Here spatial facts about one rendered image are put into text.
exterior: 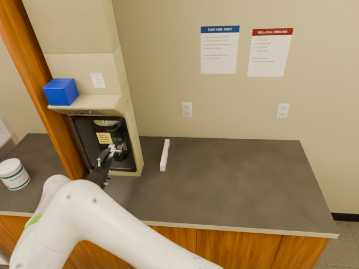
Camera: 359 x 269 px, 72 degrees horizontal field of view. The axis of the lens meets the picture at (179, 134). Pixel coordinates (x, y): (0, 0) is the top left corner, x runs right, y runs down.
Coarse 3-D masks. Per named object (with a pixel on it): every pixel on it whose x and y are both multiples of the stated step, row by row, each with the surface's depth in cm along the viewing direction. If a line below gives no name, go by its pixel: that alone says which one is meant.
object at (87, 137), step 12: (84, 120) 127; (96, 120) 126; (108, 120) 125; (120, 120) 125; (84, 132) 133; (96, 132) 132; (108, 132) 131; (120, 132) 130; (84, 144) 138; (96, 144) 137; (108, 144) 136; (120, 144) 135; (96, 156) 143; (120, 156) 141; (132, 156) 140; (120, 168) 147; (132, 168) 146
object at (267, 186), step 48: (48, 144) 182; (144, 144) 176; (192, 144) 173; (240, 144) 171; (288, 144) 168; (0, 192) 148; (144, 192) 142; (192, 192) 140; (240, 192) 138; (288, 192) 136
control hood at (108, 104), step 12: (84, 96) 118; (96, 96) 117; (108, 96) 116; (120, 96) 116; (60, 108) 112; (72, 108) 111; (84, 108) 110; (96, 108) 109; (108, 108) 109; (120, 108) 115
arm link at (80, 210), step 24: (72, 192) 57; (96, 192) 60; (48, 216) 57; (72, 216) 56; (96, 216) 57; (120, 216) 60; (48, 240) 56; (72, 240) 58; (96, 240) 58; (120, 240) 58; (144, 240) 59; (168, 240) 64; (144, 264) 59; (168, 264) 59; (192, 264) 61; (216, 264) 67
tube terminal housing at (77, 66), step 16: (48, 64) 111; (64, 64) 110; (80, 64) 109; (96, 64) 109; (112, 64) 108; (80, 80) 114; (112, 80) 113; (128, 96) 126; (128, 112) 127; (128, 128) 129
